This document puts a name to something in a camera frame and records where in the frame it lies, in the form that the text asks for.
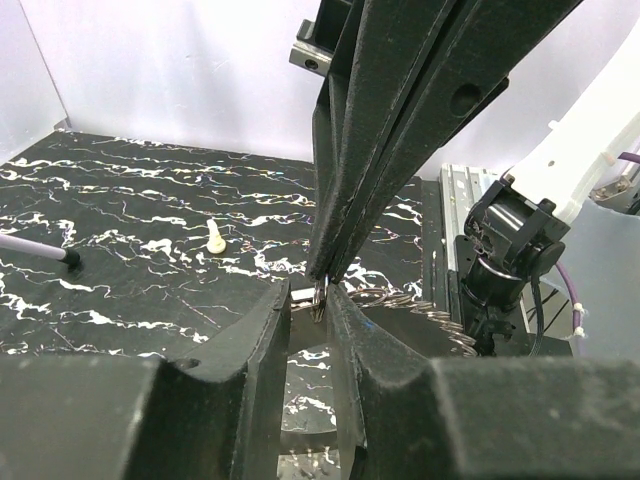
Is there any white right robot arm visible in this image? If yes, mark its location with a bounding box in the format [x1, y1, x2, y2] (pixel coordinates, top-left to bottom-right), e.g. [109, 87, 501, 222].
[297, 1, 576, 353]

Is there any white perforated music stand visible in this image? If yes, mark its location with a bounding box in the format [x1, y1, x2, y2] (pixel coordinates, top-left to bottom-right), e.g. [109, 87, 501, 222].
[0, 234, 82, 269]

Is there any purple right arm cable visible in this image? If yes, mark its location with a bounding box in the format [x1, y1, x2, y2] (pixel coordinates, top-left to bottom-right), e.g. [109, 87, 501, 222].
[554, 149, 640, 346]

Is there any small beige peg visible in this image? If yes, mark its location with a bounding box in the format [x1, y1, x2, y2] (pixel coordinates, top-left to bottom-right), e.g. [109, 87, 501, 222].
[206, 218, 227, 255]

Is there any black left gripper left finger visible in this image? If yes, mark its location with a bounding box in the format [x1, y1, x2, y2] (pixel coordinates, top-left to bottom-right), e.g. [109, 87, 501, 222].
[1, 281, 291, 479]

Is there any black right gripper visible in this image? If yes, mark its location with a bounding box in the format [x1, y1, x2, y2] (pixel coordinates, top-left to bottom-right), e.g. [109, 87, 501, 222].
[289, 0, 575, 281]

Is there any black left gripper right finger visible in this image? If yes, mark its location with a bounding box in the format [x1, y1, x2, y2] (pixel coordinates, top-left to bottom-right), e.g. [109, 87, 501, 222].
[325, 287, 639, 479]

